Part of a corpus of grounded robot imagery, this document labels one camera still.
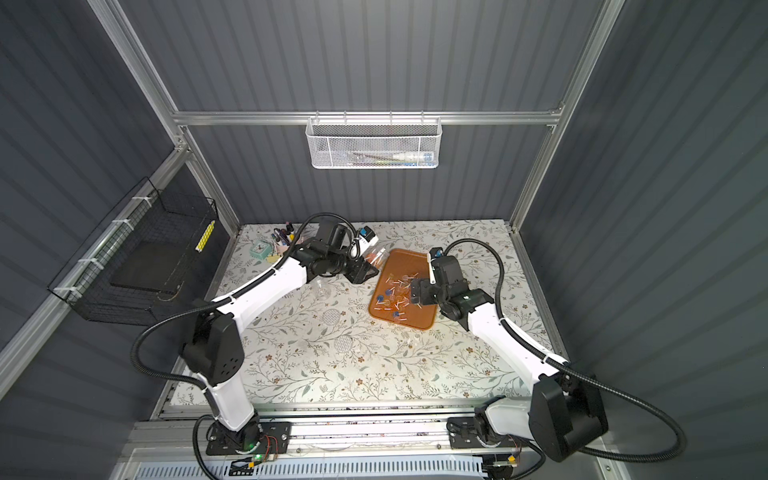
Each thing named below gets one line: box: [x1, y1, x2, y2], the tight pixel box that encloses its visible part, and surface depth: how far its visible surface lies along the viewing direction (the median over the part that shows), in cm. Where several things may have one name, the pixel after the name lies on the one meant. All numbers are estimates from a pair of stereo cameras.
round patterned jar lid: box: [323, 308, 341, 326], surface depth 96 cm
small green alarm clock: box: [250, 240, 272, 260], surface depth 114 cm
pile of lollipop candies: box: [374, 272, 423, 324], surface depth 101 cm
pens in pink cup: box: [271, 221, 294, 246], surface depth 103 cm
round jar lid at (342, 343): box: [334, 335, 353, 353], surface depth 91 cm
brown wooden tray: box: [369, 248, 438, 331], surface depth 99 cm
